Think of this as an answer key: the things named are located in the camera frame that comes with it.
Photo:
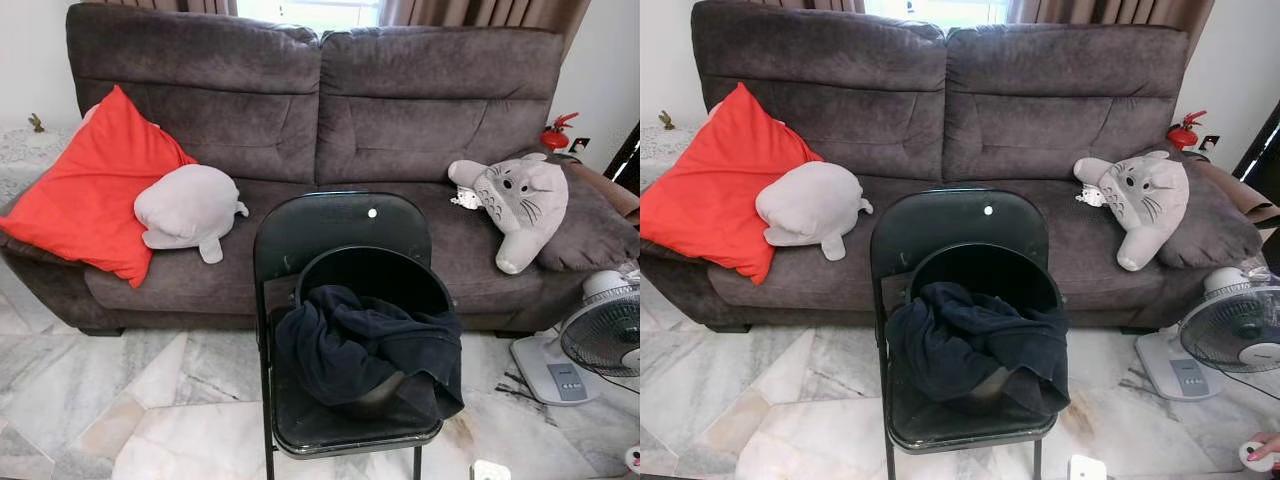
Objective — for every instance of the grey totoro plush toy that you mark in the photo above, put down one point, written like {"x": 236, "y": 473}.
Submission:
{"x": 520, "y": 205}
{"x": 1145, "y": 205}

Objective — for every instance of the small white plush toy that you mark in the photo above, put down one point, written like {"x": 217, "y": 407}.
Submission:
{"x": 466, "y": 199}
{"x": 1091, "y": 197}

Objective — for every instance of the white standing fan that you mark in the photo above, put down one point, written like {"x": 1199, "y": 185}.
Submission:
{"x": 1235, "y": 330}
{"x": 600, "y": 335}

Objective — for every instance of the dark brown sofa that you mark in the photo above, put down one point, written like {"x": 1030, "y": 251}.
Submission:
{"x": 930, "y": 120}
{"x": 300, "y": 120}

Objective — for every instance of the black round laundry basket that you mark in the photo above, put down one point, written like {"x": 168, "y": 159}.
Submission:
{"x": 985, "y": 268}
{"x": 370, "y": 270}

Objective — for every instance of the person hand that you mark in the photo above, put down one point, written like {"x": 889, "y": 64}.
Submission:
{"x": 1268, "y": 452}

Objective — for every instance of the black folding chair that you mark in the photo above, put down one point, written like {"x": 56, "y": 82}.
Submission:
{"x": 960, "y": 225}
{"x": 340, "y": 225}

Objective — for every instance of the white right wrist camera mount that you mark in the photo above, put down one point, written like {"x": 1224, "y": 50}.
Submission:
{"x": 490, "y": 472}
{"x": 1086, "y": 470}

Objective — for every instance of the brown curtain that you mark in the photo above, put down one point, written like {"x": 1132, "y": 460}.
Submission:
{"x": 480, "y": 12}
{"x": 170, "y": 6}
{"x": 1100, "y": 12}
{"x": 800, "y": 5}

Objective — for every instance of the white lace side table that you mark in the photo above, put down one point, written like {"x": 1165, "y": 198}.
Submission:
{"x": 25, "y": 160}
{"x": 660, "y": 150}

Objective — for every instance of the red cushion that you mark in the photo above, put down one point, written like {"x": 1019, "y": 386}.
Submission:
{"x": 90, "y": 200}
{"x": 720, "y": 195}

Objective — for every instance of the dark navy clothes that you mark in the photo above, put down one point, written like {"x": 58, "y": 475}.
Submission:
{"x": 350, "y": 345}
{"x": 960, "y": 345}

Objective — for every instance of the red fire extinguisher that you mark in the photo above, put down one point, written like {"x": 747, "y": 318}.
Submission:
{"x": 1182, "y": 135}
{"x": 555, "y": 138}

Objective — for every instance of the brown cloth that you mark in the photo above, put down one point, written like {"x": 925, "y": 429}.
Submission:
{"x": 615, "y": 195}
{"x": 1250, "y": 200}

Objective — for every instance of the grey seal plush toy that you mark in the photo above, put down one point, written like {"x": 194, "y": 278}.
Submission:
{"x": 810, "y": 205}
{"x": 185, "y": 205}

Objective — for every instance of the small gold figurine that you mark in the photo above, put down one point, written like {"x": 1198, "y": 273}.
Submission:
{"x": 36, "y": 124}
{"x": 666, "y": 122}

